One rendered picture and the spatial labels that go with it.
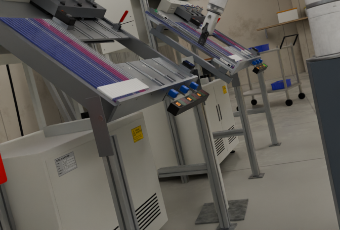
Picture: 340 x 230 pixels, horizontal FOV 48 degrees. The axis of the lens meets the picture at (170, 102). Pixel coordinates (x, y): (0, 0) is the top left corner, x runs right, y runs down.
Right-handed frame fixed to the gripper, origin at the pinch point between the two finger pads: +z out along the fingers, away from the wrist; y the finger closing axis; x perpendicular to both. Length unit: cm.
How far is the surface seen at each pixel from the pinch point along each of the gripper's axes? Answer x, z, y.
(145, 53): 18.6, 13.5, -20.9
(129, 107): -2, 21, -80
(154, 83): 0, 17, -55
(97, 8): 45, 2, -28
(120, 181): -12, 37, -95
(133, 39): 26.8, 9.5, -20.3
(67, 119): 171, 172, 234
